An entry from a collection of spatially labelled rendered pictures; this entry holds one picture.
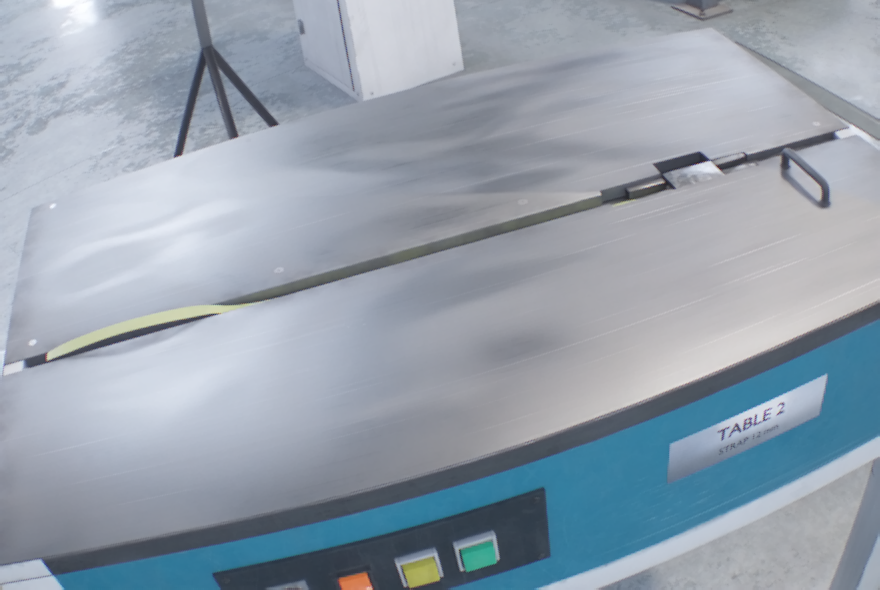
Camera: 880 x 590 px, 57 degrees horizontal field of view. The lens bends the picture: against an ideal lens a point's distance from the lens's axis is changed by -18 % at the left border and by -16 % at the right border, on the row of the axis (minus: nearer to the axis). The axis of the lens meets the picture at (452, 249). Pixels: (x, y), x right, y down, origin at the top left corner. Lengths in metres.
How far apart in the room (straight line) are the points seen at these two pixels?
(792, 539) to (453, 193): 0.86
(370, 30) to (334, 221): 1.91
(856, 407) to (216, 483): 0.54
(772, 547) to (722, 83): 0.75
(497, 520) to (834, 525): 0.93
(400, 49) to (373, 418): 2.22
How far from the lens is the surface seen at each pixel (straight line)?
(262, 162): 1.01
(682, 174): 0.89
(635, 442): 0.68
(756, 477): 0.81
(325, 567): 0.67
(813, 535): 1.50
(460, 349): 0.71
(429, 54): 2.88
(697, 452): 0.73
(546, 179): 0.89
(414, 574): 0.68
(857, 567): 1.16
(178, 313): 0.81
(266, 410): 0.69
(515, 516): 0.68
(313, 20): 3.00
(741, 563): 1.46
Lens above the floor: 1.19
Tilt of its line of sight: 34 degrees down
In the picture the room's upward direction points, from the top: 9 degrees counter-clockwise
